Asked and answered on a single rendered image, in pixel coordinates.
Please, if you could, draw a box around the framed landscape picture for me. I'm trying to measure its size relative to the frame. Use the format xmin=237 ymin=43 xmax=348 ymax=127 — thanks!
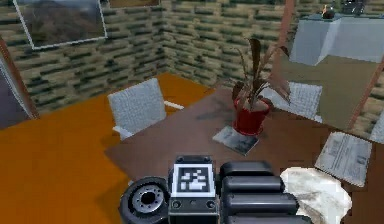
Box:
xmin=12 ymin=0 xmax=108 ymax=51

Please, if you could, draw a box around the white crumpled cloth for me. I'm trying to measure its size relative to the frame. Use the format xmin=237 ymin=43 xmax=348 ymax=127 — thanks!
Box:
xmin=279 ymin=166 xmax=353 ymax=224

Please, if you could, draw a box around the white woven chair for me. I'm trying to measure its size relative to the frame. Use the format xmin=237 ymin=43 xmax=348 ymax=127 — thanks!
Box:
xmin=260 ymin=81 xmax=324 ymax=124
xmin=107 ymin=77 xmax=185 ymax=141

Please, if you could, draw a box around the dark round bowl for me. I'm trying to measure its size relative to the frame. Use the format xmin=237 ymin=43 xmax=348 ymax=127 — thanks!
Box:
xmin=321 ymin=4 xmax=336 ymax=20

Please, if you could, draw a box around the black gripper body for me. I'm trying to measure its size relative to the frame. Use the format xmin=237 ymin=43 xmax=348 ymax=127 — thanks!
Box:
xmin=118 ymin=176 xmax=172 ymax=224

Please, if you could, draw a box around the grey square mat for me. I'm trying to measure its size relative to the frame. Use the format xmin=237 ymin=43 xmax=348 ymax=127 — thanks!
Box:
xmin=212 ymin=125 xmax=260 ymax=157

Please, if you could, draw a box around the brown dining table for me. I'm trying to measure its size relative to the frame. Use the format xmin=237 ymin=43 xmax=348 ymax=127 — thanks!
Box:
xmin=104 ymin=87 xmax=384 ymax=224

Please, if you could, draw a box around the grey newspaper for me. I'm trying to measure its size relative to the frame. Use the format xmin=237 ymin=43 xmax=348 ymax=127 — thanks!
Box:
xmin=314 ymin=131 xmax=373 ymax=188

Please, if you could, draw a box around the pale blue counter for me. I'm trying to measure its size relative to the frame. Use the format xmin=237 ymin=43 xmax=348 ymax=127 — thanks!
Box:
xmin=288 ymin=13 xmax=384 ymax=67

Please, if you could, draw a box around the plant in red pot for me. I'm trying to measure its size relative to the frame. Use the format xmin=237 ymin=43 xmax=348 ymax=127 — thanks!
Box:
xmin=231 ymin=37 xmax=292 ymax=137

